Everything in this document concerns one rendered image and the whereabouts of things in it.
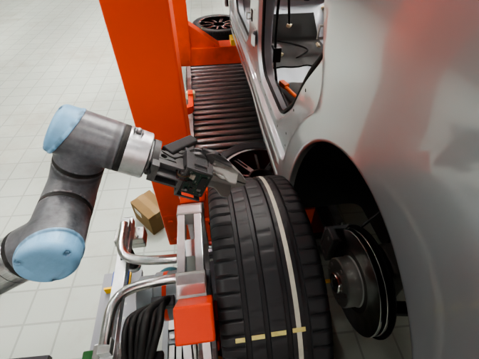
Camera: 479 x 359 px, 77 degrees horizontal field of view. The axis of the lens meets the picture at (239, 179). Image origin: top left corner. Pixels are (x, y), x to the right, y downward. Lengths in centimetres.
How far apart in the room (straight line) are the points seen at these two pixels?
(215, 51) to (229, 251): 247
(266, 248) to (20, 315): 177
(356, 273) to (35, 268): 79
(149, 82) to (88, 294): 148
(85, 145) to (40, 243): 16
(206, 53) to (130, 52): 210
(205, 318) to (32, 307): 168
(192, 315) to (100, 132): 37
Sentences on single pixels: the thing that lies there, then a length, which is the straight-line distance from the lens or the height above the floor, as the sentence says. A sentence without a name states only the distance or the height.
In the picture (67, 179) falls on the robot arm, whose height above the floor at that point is 136.
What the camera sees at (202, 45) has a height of 69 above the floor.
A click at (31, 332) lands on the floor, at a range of 215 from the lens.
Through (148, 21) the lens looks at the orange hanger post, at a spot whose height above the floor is 149.
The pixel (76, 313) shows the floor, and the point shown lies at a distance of 208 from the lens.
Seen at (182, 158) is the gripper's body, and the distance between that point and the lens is 61.
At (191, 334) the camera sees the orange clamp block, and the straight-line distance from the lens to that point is 64.
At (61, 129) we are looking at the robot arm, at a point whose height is 145.
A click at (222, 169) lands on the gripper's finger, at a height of 131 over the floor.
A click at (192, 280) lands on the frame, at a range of 70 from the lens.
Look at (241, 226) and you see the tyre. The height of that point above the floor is 118.
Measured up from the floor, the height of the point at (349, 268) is 92.
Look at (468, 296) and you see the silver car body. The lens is 49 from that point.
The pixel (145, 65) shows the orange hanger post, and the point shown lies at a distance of 91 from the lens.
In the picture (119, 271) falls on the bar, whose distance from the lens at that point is 92.
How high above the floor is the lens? 174
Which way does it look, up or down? 45 degrees down
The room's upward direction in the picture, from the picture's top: straight up
